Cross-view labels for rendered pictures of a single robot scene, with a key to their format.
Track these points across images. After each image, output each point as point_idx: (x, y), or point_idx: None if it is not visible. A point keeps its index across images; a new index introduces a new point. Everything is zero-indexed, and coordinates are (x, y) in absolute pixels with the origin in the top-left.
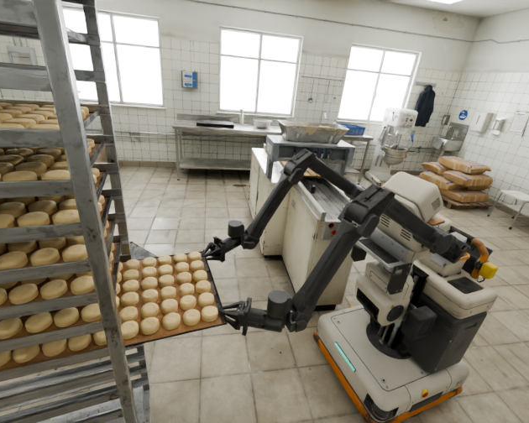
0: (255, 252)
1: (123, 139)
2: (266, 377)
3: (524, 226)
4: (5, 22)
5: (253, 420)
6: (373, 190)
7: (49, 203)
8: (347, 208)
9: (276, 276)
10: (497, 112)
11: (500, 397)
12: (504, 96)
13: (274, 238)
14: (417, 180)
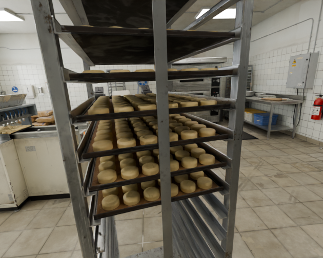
0: (0, 216)
1: None
2: (119, 214)
3: None
4: (167, 27)
5: (139, 219)
6: (143, 86)
7: (151, 93)
8: (143, 92)
9: (44, 205)
10: (35, 84)
11: None
12: (33, 76)
13: (20, 187)
14: (122, 90)
